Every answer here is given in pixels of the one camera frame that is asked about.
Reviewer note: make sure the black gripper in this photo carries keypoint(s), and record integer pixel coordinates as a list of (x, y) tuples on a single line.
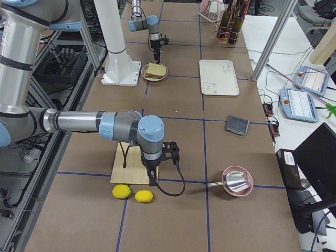
[(151, 164), (155, 44)]

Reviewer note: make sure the bread slice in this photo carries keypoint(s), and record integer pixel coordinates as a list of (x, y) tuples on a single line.
[(156, 69), (154, 77)]

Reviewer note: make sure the white round plate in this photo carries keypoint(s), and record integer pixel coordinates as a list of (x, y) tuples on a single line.
[(143, 70)]

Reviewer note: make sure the white bear serving tray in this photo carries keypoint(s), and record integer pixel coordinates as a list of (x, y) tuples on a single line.
[(218, 78)]

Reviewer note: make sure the yellow lemon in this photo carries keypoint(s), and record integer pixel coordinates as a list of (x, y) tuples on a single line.
[(144, 196), (121, 191)]

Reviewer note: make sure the wooden cutting board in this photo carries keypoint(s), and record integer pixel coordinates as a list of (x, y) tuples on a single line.
[(134, 172)]

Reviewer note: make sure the light pink cup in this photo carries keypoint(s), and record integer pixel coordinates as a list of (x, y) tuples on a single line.
[(204, 5)]

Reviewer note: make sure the dark green wine bottle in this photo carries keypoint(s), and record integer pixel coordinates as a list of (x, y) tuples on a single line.
[(225, 21), (237, 22)]

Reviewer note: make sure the white cup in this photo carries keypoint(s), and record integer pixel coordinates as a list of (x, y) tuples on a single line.
[(213, 6)]

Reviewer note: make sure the metal scoop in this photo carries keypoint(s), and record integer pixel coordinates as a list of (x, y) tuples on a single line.
[(235, 181)]

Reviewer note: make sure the pink bowl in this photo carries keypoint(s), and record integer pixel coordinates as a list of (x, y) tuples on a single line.
[(239, 169)]

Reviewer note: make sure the grey folded cloth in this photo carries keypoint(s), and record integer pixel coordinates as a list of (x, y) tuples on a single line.
[(237, 125)]

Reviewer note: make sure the black box device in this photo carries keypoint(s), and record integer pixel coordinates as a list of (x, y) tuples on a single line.
[(288, 169)]

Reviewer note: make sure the blue teach pendant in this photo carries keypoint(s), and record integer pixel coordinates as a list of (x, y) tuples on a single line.
[(313, 79), (298, 105)]

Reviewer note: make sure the black laptop monitor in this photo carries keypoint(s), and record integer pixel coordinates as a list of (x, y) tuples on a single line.
[(315, 156)]

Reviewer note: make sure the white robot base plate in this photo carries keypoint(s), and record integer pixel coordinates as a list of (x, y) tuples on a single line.
[(122, 73)]

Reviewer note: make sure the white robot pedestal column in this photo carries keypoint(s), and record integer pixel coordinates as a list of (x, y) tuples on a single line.
[(109, 18)]

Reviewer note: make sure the copper wire bottle rack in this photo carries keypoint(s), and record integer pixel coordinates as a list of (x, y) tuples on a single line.
[(228, 34)]

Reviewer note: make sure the white wire cup rack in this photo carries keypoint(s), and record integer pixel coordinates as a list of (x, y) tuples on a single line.
[(213, 18)]

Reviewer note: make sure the aluminium frame post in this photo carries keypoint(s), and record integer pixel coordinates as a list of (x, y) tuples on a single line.
[(273, 38)]

